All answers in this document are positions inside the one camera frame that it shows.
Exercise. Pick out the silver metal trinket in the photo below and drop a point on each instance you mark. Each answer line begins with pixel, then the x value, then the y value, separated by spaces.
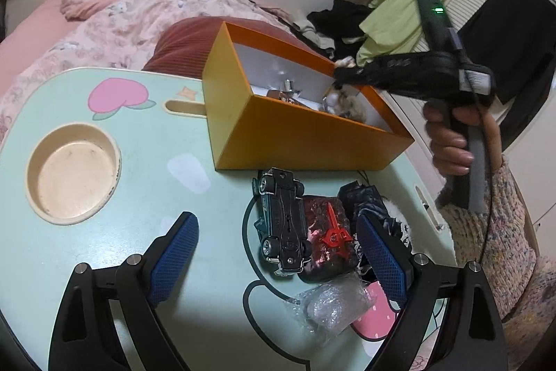
pixel 289 87

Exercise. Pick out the beige garment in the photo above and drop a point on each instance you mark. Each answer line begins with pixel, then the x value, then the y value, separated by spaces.
pixel 310 34

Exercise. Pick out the orange cardboard box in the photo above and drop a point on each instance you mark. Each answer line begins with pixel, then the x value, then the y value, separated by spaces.
pixel 304 145

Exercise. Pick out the bubble wrap packet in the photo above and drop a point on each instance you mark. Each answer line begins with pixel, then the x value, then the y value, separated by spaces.
pixel 330 303

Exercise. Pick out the person's right forearm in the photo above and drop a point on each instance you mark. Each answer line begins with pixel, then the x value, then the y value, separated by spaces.
pixel 499 240

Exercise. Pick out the white fur pompom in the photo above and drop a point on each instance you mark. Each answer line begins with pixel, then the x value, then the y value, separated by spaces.
pixel 397 219

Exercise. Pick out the black toy car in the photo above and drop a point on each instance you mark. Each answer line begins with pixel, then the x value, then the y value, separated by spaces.
pixel 282 219

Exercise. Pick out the black hanging garment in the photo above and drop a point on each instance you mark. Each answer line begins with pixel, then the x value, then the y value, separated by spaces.
pixel 512 32

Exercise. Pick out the brown fur plush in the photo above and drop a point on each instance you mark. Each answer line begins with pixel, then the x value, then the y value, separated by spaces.
pixel 354 108

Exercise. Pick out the pink floral blanket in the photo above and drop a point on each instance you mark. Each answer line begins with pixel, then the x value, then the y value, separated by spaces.
pixel 130 19

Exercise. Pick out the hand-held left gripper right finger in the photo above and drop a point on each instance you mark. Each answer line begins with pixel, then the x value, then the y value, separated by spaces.
pixel 382 262

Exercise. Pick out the person's right hand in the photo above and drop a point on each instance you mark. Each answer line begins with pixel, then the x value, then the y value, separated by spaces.
pixel 447 145

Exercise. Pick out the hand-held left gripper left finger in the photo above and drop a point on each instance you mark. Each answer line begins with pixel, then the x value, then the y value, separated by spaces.
pixel 173 258

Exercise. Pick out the dark case with red emblem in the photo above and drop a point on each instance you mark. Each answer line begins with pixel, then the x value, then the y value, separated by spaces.
pixel 317 210

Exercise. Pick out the black lace cloth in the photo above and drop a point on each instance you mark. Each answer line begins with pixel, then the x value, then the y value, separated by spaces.
pixel 365 197

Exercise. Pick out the black clothes pile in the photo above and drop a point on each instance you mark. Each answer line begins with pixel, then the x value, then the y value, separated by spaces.
pixel 339 19

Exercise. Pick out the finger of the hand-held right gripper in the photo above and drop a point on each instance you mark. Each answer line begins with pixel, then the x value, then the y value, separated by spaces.
pixel 349 75

